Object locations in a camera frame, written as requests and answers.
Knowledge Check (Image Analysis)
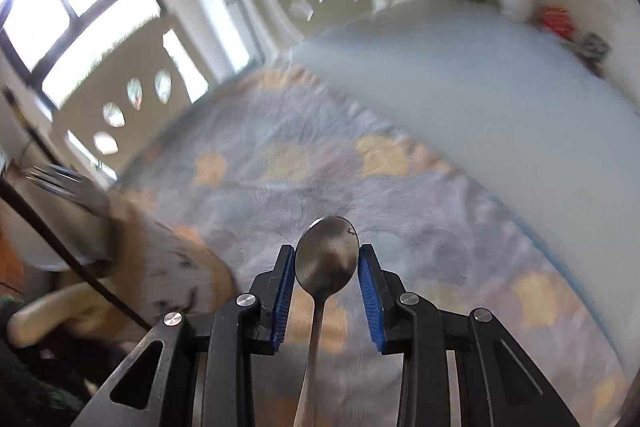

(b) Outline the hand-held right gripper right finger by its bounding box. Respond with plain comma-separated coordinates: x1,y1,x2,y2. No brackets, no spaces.
357,244,571,427

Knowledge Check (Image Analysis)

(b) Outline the black phone stand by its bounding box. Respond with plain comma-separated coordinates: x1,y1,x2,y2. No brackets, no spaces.
574,32,613,72

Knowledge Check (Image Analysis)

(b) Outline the red lidded teacup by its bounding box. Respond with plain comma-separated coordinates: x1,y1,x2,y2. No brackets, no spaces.
536,5,574,40

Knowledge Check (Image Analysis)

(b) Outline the patterned grey tablecloth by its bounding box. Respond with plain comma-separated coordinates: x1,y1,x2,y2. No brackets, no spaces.
117,67,632,427

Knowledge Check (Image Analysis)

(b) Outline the steel spoon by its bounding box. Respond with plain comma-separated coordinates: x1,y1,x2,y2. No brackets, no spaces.
292,215,362,427

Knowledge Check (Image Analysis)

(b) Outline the person's left forearm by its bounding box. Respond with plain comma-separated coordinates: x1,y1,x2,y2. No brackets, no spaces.
7,281,128,349

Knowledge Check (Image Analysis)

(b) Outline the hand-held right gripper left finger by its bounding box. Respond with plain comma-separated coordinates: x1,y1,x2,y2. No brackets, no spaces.
70,245,296,427

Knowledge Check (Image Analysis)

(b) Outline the black cable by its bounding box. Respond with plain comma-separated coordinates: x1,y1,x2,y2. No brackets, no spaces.
0,87,153,333

